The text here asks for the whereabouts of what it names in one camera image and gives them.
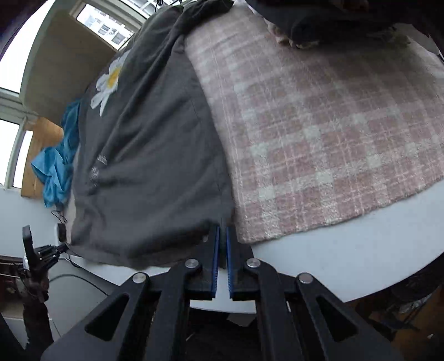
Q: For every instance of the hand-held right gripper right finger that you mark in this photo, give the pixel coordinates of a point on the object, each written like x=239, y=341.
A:
x=229, y=270

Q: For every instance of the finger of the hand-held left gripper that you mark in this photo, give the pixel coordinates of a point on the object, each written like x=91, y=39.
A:
x=48, y=253

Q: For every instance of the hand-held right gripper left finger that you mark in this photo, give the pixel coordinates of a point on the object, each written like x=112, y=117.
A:
x=215, y=263

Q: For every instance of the dark grey daisy print t-shirt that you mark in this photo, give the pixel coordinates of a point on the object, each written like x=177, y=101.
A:
x=145, y=156

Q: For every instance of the person's left forearm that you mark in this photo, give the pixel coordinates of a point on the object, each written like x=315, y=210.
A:
x=36, y=322

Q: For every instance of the stack of folded dark clothes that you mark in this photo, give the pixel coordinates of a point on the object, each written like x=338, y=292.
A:
x=329, y=20

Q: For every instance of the black power adapter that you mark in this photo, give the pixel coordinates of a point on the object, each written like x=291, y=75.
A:
x=62, y=232

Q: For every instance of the blue satin cloth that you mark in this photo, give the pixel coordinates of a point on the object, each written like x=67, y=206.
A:
x=55, y=166

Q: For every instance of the wooden board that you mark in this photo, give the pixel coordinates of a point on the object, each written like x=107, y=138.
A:
x=41, y=139

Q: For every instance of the pink plaid blanket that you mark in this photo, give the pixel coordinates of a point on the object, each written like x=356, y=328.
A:
x=312, y=139

